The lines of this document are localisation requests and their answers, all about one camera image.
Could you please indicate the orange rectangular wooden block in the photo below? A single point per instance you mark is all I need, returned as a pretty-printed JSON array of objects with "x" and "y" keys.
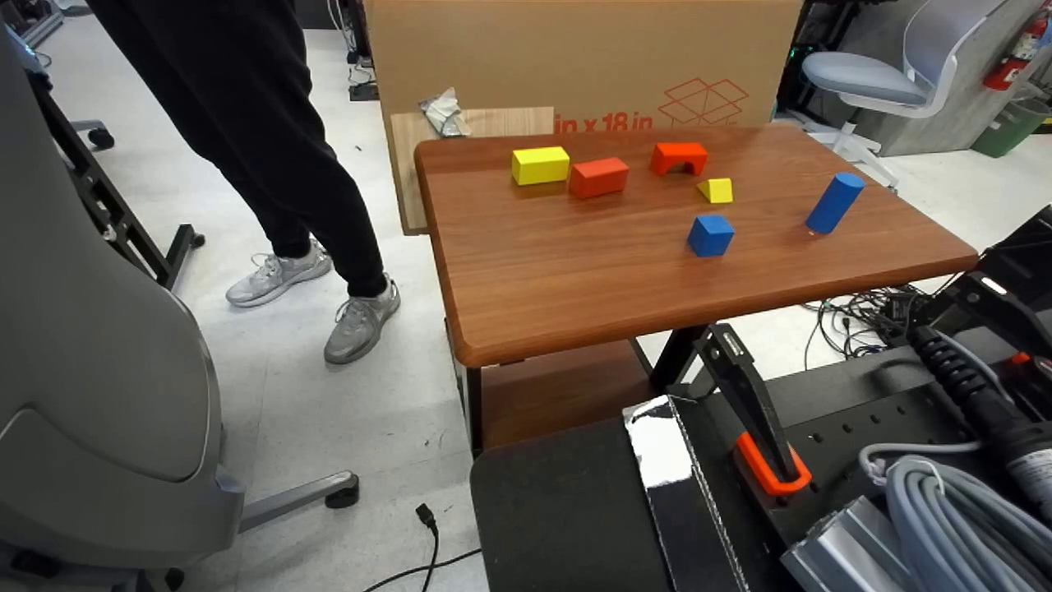
[{"x": 599, "y": 178}]

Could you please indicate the yellow rectangular wooden block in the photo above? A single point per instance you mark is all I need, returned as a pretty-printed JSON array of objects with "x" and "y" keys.
[{"x": 541, "y": 165}]

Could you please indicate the orange arch wooden block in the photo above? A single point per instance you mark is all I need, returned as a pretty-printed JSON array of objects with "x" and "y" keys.
[{"x": 679, "y": 154}]

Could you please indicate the yellow wedge wooden block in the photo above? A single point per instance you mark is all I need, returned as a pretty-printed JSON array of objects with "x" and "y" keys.
[{"x": 719, "y": 192}]

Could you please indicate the brown wooden board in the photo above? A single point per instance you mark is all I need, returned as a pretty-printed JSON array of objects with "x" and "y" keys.
[{"x": 562, "y": 397}]

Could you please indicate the black table leg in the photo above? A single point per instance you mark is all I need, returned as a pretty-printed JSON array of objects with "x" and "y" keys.
[
  {"x": 475, "y": 411},
  {"x": 672, "y": 356}
]

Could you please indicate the grey sneaker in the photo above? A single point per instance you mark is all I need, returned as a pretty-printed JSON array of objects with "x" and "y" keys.
[
  {"x": 279, "y": 276},
  {"x": 359, "y": 319}
]

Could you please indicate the blue wooden cube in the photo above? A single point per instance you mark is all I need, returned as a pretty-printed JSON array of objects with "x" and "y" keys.
[{"x": 710, "y": 238}]

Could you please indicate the crumpled white plastic bag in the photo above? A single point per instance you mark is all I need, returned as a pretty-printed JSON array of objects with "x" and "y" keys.
[{"x": 445, "y": 112}]

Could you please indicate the large brown cardboard box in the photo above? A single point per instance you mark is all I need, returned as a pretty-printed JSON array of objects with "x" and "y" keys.
[{"x": 547, "y": 55}]

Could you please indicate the blue wooden cylinder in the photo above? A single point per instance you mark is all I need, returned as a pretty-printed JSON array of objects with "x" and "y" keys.
[{"x": 835, "y": 205}]

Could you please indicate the person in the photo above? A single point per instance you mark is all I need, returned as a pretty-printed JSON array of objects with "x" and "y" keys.
[{"x": 252, "y": 110}]

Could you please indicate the light blue office chair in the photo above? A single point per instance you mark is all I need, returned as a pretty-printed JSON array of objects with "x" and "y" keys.
[{"x": 865, "y": 76}]

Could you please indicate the black wheeled stand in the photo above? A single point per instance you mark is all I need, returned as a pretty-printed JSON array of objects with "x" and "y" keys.
[{"x": 111, "y": 207}]

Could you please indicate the grey office chair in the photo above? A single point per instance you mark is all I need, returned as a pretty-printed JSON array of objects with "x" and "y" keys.
[{"x": 86, "y": 330}]

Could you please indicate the black equipment housing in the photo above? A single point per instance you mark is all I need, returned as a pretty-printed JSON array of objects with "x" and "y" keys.
[{"x": 1023, "y": 263}]

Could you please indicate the green bin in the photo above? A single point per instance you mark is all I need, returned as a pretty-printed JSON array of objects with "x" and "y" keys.
[{"x": 1005, "y": 128}]

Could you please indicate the red fire extinguisher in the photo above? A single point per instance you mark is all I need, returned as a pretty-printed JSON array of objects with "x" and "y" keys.
[{"x": 1005, "y": 67}]

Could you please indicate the silver metal rail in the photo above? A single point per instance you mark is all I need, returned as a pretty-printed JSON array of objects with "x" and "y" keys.
[{"x": 651, "y": 439}]

